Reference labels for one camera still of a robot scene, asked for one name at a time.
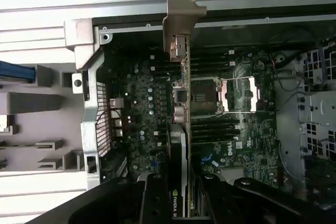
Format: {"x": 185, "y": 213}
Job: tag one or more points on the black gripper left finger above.
{"x": 155, "y": 200}

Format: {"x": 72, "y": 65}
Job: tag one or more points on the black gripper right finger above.
{"x": 218, "y": 203}

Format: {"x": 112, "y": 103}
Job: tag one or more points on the green motherboard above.
{"x": 147, "y": 119}

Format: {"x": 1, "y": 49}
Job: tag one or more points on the black open PC case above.
{"x": 90, "y": 119}

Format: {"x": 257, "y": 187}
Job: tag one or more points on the CPU socket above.
{"x": 204, "y": 95}

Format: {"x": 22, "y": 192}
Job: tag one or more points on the metal socket cover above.
{"x": 253, "y": 94}

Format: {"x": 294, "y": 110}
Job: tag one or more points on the silver drive cage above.
{"x": 320, "y": 108}

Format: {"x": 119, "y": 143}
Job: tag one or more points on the grey parts rack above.
{"x": 26, "y": 103}

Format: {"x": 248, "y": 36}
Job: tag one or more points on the hard disk in blue carrier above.
{"x": 15, "y": 72}

